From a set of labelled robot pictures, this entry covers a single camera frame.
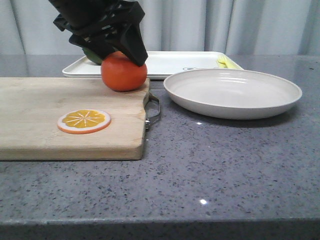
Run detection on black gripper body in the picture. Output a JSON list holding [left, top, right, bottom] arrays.
[[50, 0, 145, 36]]

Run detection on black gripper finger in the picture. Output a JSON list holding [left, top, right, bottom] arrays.
[[115, 22, 148, 67], [69, 33, 118, 60]]

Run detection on orange mandarin fruit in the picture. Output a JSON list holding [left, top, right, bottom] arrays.
[[100, 51, 148, 92]]

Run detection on cream shallow plate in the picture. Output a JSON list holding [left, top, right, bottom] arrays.
[[163, 68, 303, 120]]

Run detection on white rectangular tray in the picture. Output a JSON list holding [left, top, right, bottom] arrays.
[[62, 51, 242, 80]]

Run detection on green lime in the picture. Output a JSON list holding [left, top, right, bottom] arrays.
[[82, 47, 103, 66]]

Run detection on orange slice toy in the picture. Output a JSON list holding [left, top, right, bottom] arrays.
[[57, 109, 112, 134]]

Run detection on wooden cutting board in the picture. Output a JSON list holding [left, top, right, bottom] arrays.
[[0, 77, 150, 161]]

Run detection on grey curtain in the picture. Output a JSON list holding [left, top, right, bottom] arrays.
[[0, 0, 320, 56]]

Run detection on metal cutting board handle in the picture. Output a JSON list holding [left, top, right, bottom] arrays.
[[144, 93, 161, 131]]

